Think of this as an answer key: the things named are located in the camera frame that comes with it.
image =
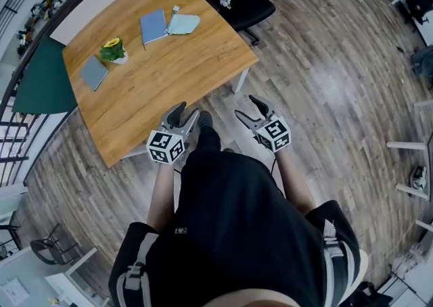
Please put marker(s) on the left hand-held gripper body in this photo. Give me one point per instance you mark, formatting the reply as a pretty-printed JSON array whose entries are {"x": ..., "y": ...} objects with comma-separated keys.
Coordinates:
[{"x": 165, "y": 146}]

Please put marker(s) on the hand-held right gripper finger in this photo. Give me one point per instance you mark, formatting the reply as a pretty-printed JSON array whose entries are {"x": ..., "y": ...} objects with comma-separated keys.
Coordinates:
[
  {"x": 248, "y": 123},
  {"x": 264, "y": 109}
]

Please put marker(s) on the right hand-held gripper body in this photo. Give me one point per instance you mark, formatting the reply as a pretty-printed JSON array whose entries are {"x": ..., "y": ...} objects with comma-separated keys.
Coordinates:
[{"x": 274, "y": 135}]

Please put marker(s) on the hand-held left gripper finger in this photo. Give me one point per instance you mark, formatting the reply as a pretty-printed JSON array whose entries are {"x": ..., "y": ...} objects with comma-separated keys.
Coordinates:
[
  {"x": 175, "y": 116},
  {"x": 193, "y": 123}
]

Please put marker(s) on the mint green pouch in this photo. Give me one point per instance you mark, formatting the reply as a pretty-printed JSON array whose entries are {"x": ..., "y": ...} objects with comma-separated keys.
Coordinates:
[{"x": 184, "y": 24}]

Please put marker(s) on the person's right forearm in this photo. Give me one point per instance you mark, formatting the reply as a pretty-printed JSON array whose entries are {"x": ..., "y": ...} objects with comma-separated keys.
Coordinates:
[{"x": 294, "y": 180}]

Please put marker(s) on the person's left forearm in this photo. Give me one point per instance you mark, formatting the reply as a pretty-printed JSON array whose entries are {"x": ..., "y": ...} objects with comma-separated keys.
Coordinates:
[{"x": 162, "y": 194}]

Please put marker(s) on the person's black clothing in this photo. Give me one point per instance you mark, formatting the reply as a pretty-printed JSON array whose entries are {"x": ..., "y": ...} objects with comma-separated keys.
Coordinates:
[{"x": 236, "y": 214}]

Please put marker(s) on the potted sunflower plant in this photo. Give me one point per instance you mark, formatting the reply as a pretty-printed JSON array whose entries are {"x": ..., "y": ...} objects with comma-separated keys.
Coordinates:
[{"x": 113, "y": 50}]

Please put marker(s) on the grey notebook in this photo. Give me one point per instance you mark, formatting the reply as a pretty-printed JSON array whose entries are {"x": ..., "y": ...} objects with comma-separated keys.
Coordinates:
[{"x": 94, "y": 73}]

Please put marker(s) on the blue notebook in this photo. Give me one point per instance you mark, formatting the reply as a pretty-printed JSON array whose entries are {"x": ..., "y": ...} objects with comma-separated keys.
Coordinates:
[{"x": 154, "y": 26}]

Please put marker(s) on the black office chair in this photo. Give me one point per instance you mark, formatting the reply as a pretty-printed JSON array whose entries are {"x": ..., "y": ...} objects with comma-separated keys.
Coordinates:
[{"x": 243, "y": 8}]

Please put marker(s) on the green partition panel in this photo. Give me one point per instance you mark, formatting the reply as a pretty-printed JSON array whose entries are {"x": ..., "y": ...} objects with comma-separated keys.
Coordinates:
[{"x": 44, "y": 79}]

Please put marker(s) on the black metal chair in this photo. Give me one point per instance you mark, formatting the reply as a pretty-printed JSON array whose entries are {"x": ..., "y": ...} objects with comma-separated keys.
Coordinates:
[{"x": 50, "y": 248}]

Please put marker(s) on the black metal railing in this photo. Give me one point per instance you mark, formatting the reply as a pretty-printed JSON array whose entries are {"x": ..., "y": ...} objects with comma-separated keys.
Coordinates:
[{"x": 10, "y": 139}]

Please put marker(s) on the person's head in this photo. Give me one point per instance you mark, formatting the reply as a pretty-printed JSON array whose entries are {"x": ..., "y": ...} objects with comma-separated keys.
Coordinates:
[{"x": 253, "y": 299}]

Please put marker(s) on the white frame desk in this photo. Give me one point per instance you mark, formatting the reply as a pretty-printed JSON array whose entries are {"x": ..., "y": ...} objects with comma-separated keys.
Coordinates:
[{"x": 406, "y": 145}]

